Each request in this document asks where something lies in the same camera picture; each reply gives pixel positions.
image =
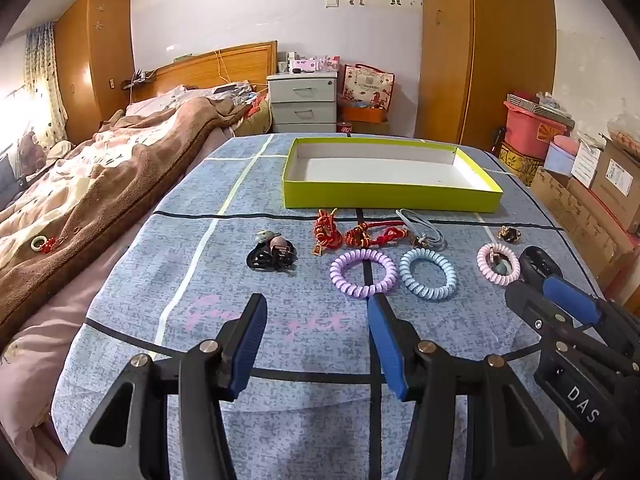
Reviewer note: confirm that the yellow patterned tin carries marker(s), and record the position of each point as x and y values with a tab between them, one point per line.
517	162

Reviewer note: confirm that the brown printed blanket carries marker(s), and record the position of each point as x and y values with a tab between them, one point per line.
100	185

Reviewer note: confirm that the shallow green cardboard box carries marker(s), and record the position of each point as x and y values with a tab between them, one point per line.
390	195

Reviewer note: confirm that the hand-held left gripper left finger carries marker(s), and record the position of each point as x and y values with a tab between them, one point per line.
250	345

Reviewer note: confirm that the wooden wardrobe with star decals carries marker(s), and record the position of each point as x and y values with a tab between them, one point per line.
95	60

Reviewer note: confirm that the light blue box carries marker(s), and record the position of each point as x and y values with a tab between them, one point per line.
560	157

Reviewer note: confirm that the red patterned gift bag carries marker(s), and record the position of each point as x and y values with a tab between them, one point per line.
367	85

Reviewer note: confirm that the tall wooden wardrobe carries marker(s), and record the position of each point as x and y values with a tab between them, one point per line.
490	50

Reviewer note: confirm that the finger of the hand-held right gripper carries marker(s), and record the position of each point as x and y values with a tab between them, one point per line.
530	305
570	300

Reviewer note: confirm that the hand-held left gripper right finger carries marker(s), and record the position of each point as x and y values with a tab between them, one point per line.
387	350

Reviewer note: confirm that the pink plastic bin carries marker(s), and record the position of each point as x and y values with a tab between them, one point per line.
525	130

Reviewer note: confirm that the bed with pink sheet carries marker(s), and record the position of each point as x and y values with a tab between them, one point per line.
75	310

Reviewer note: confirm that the large cardboard box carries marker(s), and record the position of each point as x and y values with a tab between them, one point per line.
585	220

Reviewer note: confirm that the small red ornament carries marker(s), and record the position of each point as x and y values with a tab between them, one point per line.
51	245

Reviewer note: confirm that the brown teddy bear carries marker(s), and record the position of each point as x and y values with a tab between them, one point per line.
30	147

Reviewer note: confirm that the cola bottle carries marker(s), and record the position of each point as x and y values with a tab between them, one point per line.
345	129

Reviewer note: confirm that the dotted curtain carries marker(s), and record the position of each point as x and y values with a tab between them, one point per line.
42	85

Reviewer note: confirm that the grey drawer cabinet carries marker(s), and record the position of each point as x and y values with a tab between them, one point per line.
302	102

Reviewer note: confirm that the orange box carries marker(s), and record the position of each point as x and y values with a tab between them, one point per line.
365	114

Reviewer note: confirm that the pink floral box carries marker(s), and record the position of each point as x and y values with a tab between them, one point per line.
317	65

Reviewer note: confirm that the wooden headboard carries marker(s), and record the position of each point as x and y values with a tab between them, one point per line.
225	67

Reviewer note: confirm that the striped gift box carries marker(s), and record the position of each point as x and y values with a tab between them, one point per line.
540	107

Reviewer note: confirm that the small wall shelf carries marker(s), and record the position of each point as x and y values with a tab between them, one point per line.
139	80

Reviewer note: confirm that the white labelled cardboard box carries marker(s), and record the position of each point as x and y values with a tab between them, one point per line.
617	175

